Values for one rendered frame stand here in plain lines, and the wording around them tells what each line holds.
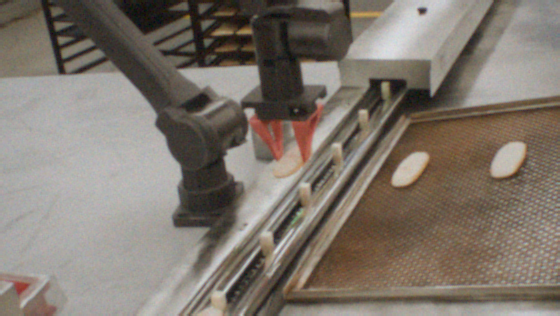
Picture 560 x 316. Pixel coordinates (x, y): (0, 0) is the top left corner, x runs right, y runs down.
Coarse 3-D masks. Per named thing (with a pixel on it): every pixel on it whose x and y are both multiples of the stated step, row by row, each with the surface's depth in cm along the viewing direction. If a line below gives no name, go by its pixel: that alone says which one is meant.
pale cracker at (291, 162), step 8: (288, 152) 113; (296, 152) 112; (280, 160) 111; (288, 160) 110; (296, 160) 110; (280, 168) 109; (288, 168) 108; (296, 168) 109; (280, 176) 108; (288, 176) 108
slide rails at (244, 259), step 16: (384, 80) 159; (368, 96) 152; (368, 112) 146; (352, 128) 139; (368, 128) 139; (352, 144) 133; (320, 160) 129; (304, 176) 125; (336, 176) 123; (320, 192) 119; (288, 208) 116; (304, 208) 115; (272, 224) 112; (256, 240) 109; (240, 256) 106; (272, 256) 105; (224, 272) 102; (240, 272) 102; (256, 272) 102; (224, 288) 99; (208, 304) 97; (240, 304) 96
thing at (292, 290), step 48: (384, 144) 120; (432, 144) 118; (480, 144) 113; (528, 144) 108; (384, 192) 108; (432, 192) 103; (336, 240) 98; (384, 240) 95; (480, 240) 89; (528, 240) 86; (288, 288) 89; (336, 288) 88; (384, 288) 83; (432, 288) 81; (480, 288) 78; (528, 288) 76
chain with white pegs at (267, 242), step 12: (384, 84) 152; (396, 84) 160; (384, 96) 153; (360, 120) 141; (360, 132) 140; (336, 144) 129; (348, 144) 136; (336, 156) 129; (300, 192) 118; (312, 192) 122; (264, 240) 106; (276, 240) 110; (264, 252) 107; (240, 288) 101; (216, 300) 94; (228, 300) 99
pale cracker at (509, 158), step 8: (512, 144) 108; (520, 144) 107; (504, 152) 105; (512, 152) 105; (520, 152) 105; (496, 160) 104; (504, 160) 103; (512, 160) 103; (520, 160) 103; (496, 168) 102; (504, 168) 102; (512, 168) 102; (496, 176) 101; (504, 176) 101
